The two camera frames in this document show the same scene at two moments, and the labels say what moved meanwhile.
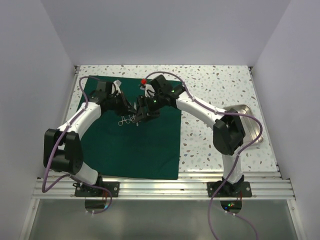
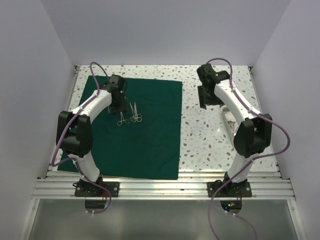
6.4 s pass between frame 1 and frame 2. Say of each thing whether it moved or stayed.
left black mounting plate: stayed
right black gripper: moved
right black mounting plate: stayed
